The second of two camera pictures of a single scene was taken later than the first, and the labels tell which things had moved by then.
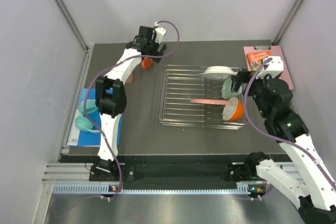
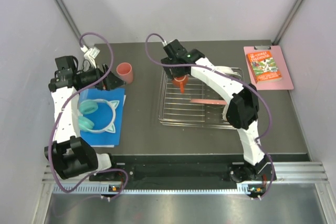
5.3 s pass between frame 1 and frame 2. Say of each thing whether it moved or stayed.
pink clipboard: stayed
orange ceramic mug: moved
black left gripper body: moved
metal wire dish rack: stayed
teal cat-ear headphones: stayed
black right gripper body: moved
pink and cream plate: stayed
